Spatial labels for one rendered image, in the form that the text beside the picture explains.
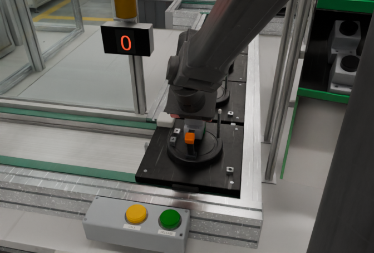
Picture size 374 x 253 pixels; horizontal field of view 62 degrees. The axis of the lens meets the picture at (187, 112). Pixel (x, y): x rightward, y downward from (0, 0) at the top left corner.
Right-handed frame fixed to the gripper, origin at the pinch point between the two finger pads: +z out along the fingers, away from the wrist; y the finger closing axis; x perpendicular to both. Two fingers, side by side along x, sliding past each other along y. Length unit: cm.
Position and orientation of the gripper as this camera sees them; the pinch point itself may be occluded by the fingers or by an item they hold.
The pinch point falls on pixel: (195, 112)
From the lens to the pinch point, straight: 73.7
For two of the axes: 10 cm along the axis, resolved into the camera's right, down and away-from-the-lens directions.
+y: -9.8, -1.0, 1.5
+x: -1.4, 9.5, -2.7
